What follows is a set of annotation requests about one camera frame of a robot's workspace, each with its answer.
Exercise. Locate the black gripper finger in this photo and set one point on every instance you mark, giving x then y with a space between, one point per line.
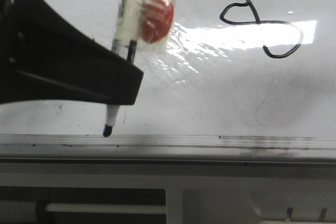
43 57

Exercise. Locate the white whiteboard marker black tip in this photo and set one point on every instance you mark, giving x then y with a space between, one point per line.
143 25

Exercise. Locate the white bar under table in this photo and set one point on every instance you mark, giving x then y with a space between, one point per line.
106 208

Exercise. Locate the white plastic table frame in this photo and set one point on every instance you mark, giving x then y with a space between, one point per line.
191 192

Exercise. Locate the white whiteboard with aluminium frame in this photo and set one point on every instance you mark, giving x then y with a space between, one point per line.
240 79

